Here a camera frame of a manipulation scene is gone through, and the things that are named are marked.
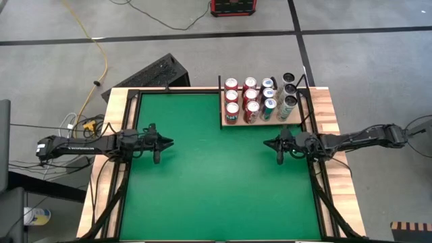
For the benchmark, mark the yellow power plug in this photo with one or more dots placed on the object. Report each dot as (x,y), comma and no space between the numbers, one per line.
(89,125)

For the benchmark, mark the black orange striped board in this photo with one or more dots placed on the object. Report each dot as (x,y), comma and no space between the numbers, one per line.
(411,233)

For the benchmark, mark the blue silver Red Bull can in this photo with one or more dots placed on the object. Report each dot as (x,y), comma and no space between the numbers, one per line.
(269,108)
(268,92)

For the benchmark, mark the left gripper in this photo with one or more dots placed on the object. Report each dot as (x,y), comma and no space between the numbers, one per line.
(148,141)

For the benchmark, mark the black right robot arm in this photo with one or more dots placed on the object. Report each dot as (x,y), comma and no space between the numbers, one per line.
(361,140)

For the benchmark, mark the white Celsius energy can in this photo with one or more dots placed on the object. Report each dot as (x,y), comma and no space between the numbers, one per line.
(287,108)
(288,78)
(289,89)

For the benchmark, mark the Star Wars Coca-Cola can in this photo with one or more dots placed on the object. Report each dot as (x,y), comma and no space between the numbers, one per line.
(252,113)

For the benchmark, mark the grey cabinet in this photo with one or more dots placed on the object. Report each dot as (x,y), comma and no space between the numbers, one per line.
(4,145)

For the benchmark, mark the grey stand base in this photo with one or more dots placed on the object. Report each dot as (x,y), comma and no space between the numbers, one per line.
(422,127)

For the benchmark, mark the green can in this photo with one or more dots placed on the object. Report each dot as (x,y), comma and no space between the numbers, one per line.
(267,83)

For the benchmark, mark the red Fanta strawberry can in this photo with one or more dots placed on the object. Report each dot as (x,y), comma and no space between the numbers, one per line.
(231,82)
(231,96)
(232,113)

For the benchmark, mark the white blue yellow container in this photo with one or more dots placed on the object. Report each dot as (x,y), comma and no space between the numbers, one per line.
(37,216)

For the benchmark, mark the black aluminium table frame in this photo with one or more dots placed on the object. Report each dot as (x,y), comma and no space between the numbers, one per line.
(189,90)

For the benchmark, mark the green table mat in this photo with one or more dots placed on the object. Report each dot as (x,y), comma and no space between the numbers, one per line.
(202,182)

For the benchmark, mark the grey box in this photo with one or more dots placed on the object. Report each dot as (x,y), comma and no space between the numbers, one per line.
(11,216)

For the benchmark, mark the red and black crate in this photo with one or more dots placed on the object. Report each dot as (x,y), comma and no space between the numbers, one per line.
(233,6)

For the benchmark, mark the black computer tower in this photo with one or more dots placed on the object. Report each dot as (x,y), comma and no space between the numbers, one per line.
(152,72)

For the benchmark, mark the red Coca-Cola can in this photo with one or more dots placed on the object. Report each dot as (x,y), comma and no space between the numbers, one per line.
(250,82)
(250,94)

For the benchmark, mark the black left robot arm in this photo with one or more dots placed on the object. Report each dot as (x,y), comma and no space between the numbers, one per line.
(84,146)

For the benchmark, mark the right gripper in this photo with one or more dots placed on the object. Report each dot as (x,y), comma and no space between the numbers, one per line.
(297,145)

